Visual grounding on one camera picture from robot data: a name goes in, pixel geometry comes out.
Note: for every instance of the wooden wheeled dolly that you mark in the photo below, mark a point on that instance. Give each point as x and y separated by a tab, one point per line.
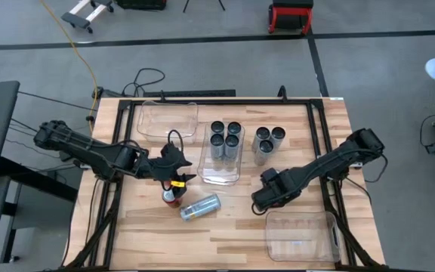
74	19

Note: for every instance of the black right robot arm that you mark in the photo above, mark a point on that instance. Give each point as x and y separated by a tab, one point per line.
338	162

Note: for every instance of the black aluminium table frame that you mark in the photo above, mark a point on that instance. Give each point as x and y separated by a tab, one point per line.
221	102

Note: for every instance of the red and black stool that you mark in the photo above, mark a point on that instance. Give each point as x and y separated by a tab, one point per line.
289	11

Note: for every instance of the black tripod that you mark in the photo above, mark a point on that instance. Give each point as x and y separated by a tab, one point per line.
186	5

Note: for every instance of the clear plastic bin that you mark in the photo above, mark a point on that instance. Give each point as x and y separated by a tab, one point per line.
217	175
300	238
157	121

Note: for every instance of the red Coca-Cola can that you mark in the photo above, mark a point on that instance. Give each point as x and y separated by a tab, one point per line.
170	200

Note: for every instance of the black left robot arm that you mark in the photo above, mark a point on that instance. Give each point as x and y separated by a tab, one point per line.
89	155

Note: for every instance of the Celsius Tropical Vibe can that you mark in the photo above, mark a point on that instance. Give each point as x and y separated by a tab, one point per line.
263	133
278	132
200	208
265	147

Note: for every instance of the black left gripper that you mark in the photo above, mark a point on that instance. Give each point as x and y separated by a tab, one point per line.
162	168

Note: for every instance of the black power strip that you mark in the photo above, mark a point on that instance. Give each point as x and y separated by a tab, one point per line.
187	93

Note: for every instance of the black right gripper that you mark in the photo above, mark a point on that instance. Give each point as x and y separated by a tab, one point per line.
276	190

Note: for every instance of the black frame clamp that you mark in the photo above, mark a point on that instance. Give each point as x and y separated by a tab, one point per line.
283	94

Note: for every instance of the black case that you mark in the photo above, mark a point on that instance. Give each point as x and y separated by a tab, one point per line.
142	4

